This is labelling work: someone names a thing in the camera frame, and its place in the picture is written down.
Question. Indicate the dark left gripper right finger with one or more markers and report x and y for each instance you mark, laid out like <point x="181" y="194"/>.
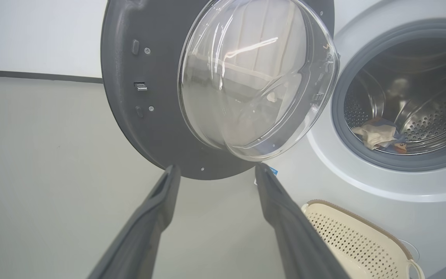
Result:
<point x="296" y="240"/>

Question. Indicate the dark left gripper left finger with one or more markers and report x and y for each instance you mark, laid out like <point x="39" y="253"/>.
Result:
<point x="145" y="232"/>

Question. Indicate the cream garment with cartoon face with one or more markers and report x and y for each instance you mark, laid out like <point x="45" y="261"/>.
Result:
<point x="378" y="133"/>

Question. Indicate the dark round washing machine door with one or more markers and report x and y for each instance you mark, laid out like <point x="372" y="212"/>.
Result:
<point x="149" y="97"/>

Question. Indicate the blue patterned garment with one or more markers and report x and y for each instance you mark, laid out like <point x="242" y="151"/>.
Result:
<point x="401" y="144"/>

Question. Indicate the cream perforated laundry basket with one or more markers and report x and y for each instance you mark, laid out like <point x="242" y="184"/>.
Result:
<point x="354" y="248"/>

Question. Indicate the white washing machine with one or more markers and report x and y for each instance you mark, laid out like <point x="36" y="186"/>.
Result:
<point x="362" y="186"/>

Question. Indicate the grey rubber door gasket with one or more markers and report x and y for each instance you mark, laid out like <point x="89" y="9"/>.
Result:
<point x="339" y="116"/>

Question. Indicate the blue white energy label sticker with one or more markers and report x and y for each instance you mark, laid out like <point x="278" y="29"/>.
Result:
<point x="272" y="171"/>

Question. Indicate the black baseboard strip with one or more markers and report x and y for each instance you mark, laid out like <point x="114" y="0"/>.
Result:
<point x="33" y="75"/>

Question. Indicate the steel perforated washer drum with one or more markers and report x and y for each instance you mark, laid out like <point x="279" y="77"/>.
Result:
<point x="432" y="97"/>

